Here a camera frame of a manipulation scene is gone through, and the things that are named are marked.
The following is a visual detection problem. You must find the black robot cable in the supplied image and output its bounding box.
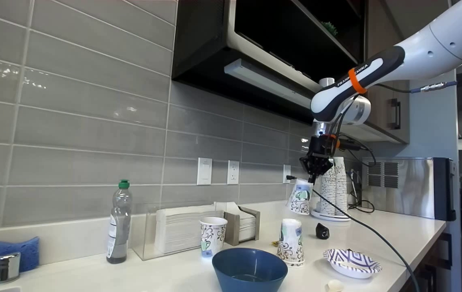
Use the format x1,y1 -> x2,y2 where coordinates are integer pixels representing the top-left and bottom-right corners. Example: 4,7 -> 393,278
312,80 -> 459,292

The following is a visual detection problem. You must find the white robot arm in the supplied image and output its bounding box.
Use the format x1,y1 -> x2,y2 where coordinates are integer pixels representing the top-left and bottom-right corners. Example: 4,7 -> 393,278
300,0 -> 462,182

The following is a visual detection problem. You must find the chrome faucet knob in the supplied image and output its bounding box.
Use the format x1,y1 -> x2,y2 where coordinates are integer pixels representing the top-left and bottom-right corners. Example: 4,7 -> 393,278
0,252 -> 21,285

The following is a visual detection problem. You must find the small black object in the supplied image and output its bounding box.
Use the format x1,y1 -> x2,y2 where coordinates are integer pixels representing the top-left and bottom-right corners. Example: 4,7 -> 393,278
316,225 -> 329,241

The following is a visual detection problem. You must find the blue bowl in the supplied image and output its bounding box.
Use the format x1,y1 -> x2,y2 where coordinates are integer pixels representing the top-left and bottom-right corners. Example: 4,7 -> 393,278
213,249 -> 289,292

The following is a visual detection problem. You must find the brown napkin box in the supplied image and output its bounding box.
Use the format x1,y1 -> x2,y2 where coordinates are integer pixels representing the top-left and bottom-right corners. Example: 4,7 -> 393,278
224,210 -> 260,246

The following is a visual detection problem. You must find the dark overhead cabinet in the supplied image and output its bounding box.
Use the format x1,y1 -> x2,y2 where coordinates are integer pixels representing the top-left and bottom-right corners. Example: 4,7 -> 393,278
172,0 -> 402,124

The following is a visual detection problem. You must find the clear dish soap bottle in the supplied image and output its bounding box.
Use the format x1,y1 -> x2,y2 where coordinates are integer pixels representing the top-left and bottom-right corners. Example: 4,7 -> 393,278
107,181 -> 133,265

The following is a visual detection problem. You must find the blue patterned paper plate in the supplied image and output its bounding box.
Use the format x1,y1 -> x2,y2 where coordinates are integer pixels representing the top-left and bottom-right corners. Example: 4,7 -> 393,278
325,249 -> 380,280

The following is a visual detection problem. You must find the patterned paper cup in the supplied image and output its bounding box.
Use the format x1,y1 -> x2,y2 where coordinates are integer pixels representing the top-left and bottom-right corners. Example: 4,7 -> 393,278
279,220 -> 302,242
289,181 -> 313,215
278,242 -> 305,267

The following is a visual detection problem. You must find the stack of white cups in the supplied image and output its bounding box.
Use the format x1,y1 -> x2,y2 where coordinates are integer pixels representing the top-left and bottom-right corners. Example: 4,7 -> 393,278
312,158 -> 349,221

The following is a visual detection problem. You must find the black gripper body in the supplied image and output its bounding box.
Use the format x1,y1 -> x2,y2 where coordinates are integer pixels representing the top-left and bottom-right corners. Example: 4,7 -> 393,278
300,135 -> 339,171

